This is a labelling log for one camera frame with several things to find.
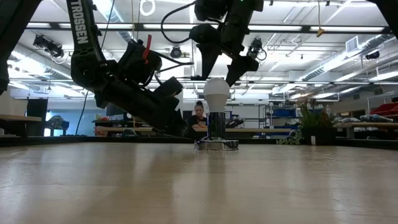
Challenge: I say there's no long ceiling light strip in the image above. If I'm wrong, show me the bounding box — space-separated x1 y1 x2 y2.
310 26 386 33
248 24 303 31

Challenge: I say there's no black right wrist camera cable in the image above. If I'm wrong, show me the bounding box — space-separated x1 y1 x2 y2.
160 1 197 45

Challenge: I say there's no person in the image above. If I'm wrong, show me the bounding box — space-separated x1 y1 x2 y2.
185 100 208 129

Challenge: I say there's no potted green succulent plant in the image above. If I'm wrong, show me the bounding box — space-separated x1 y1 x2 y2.
275 103 339 146

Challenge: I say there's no black hanging cable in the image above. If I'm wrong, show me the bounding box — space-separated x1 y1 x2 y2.
75 0 116 136

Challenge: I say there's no yellow hanging tag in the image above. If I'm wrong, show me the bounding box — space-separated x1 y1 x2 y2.
316 0 326 38

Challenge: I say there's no round black overhead camera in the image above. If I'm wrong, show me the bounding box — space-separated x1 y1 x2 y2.
170 45 183 59

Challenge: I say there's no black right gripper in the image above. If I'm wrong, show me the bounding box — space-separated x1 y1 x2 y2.
188 10 265 88

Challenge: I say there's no long wooden room table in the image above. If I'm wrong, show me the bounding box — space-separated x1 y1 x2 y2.
334 121 398 139
0 114 43 138

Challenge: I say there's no black overhead spotlight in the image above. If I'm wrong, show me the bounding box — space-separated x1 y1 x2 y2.
33 34 65 59
247 37 267 62

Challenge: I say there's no red storage bin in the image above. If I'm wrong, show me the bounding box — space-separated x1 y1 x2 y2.
369 102 398 118

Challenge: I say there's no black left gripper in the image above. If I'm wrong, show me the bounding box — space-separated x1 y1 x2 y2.
94 76 198 142

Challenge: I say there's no ceiling air vent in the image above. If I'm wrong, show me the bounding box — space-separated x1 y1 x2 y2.
345 35 360 53

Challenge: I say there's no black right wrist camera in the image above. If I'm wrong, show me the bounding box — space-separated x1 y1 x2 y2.
194 0 233 22

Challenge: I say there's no blue storage bin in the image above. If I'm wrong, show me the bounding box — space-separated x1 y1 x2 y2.
272 108 297 118

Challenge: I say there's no black cabinet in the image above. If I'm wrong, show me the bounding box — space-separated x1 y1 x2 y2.
26 98 49 137

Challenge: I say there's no white lightbulb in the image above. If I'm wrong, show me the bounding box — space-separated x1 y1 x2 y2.
203 77 231 113

